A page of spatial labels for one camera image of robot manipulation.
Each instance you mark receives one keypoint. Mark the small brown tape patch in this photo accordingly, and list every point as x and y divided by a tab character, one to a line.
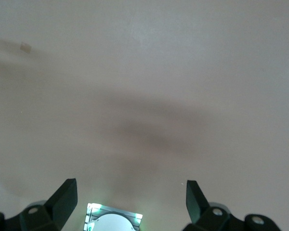
25	47

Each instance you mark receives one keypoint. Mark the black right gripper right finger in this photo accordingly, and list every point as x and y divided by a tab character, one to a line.
207	219

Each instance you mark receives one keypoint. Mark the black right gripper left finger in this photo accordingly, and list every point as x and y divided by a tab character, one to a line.
50	216

